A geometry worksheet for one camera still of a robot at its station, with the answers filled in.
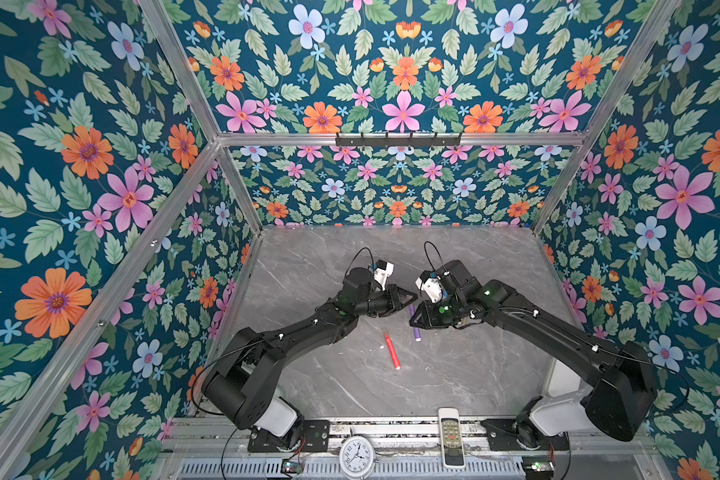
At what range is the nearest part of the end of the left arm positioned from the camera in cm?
72

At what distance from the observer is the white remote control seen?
2.31ft

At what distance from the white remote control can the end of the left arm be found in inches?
12.2
